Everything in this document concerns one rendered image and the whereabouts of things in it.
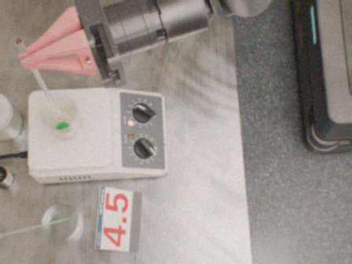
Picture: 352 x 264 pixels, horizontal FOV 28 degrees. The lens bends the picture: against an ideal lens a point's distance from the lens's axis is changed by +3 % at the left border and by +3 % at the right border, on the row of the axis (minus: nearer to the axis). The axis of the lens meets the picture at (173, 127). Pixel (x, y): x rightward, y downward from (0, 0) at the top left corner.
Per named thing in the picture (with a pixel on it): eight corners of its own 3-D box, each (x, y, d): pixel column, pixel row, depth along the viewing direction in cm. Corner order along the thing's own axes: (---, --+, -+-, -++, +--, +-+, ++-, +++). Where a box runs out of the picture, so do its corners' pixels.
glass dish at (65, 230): (75, 245, 107) (73, 243, 105) (39, 238, 107) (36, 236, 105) (85, 209, 108) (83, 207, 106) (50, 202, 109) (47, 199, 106)
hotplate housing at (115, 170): (164, 97, 112) (162, 82, 105) (168, 177, 109) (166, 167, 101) (24, 104, 113) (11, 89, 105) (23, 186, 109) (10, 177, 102)
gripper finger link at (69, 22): (23, 84, 71) (113, 55, 72) (4, 24, 74) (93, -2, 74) (40, 111, 77) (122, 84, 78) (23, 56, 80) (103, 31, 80)
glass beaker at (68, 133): (93, 126, 103) (85, 111, 95) (65, 151, 102) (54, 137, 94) (67, 97, 104) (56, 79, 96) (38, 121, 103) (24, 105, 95)
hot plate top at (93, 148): (111, 88, 105) (110, 86, 104) (113, 166, 102) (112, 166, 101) (29, 92, 105) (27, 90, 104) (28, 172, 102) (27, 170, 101)
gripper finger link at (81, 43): (18, 67, 72) (108, 39, 72) (-1, 9, 74) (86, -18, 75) (35, 96, 78) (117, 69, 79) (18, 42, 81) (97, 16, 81)
